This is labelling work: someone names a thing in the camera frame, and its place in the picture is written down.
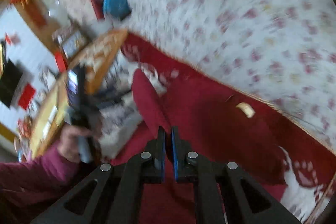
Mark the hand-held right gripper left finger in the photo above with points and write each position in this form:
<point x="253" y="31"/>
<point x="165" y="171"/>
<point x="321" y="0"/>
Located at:
<point x="162" y="158"/>

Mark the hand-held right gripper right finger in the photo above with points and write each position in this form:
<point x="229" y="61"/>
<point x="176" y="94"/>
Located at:
<point x="175" y="158"/>

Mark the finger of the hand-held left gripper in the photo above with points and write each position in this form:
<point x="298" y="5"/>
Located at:
<point x="82" y="87"/>

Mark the maroon small garment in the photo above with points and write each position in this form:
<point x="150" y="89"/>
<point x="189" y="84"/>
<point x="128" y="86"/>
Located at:
<point x="149" y="100"/>

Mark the person's left forearm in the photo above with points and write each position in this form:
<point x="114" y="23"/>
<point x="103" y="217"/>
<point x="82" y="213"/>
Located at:
<point x="29" y="182"/>

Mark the person's left hand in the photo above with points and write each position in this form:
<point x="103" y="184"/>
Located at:
<point x="68" y="141"/>

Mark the white grey patterned cloth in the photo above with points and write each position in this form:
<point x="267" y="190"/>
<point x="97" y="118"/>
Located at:
<point x="118" y="119"/>

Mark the red paper sheet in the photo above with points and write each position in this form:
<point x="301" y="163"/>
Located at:
<point x="26" y="96"/>

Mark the red blanket with white prints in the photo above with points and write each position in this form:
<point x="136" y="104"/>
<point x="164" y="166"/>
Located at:
<point x="210" y="98"/>

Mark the black flat screen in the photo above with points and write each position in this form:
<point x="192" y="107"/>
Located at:
<point x="10" y="82"/>

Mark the cream cloth label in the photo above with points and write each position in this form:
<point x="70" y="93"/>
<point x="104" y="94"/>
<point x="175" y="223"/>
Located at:
<point x="246" y="109"/>

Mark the white floral bed sheet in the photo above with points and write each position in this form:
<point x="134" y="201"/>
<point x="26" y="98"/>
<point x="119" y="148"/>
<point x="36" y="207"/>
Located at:
<point x="236" y="16"/>

